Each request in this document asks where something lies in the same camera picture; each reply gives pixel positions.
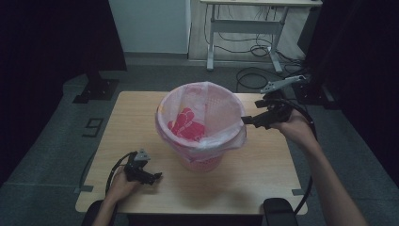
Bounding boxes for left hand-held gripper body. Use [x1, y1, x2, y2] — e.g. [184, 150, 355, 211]
[123, 148, 152, 184]

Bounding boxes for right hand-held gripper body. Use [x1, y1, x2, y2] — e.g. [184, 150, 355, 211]
[260, 74, 307, 130]

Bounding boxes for white red printed plastic bag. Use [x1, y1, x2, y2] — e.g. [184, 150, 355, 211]
[154, 81, 248, 163]

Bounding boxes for pink plastic mesh basket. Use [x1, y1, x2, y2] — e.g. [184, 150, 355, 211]
[178, 153, 225, 173]

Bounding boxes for person's left hand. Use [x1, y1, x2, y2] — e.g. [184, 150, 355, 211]
[107, 167, 141, 202]

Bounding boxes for person's right hand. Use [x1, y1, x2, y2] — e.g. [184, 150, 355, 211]
[270, 108, 316, 147]

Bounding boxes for black stand base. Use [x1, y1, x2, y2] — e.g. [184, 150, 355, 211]
[291, 77, 342, 110]
[72, 71, 120, 105]

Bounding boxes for black chair armrest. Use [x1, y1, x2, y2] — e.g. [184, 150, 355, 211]
[263, 197, 299, 226]
[81, 199, 106, 226]

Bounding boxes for dark curtain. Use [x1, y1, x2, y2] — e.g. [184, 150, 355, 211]
[0, 0, 128, 186]
[305, 0, 399, 189]

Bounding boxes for white cabinet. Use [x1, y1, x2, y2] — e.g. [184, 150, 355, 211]
[107, 0, 192, 56]

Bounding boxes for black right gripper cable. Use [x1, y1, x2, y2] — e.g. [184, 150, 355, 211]
[278, 98, 318, 217]

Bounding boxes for black floor cable coil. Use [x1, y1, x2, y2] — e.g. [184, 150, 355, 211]
[234, 66, 311, 94]

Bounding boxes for black cables under desk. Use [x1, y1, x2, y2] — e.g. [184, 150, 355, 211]
[203, 4, 275, 58]

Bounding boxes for white metal frame desk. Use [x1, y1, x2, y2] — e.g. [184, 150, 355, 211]
[199, 0, 324, 74]

